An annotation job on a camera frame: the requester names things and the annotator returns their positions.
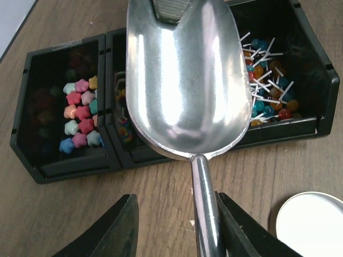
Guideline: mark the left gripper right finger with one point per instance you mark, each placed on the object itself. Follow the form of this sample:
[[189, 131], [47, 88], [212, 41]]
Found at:
[[243, 235]]

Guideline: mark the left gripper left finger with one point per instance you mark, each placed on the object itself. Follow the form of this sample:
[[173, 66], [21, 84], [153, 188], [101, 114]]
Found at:
[[115, 233]]

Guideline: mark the metal scoop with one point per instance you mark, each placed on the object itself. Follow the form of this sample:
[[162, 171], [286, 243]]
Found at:
[[188, 92]]

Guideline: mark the white round lid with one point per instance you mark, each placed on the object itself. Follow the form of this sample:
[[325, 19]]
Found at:
[[310, 223]]

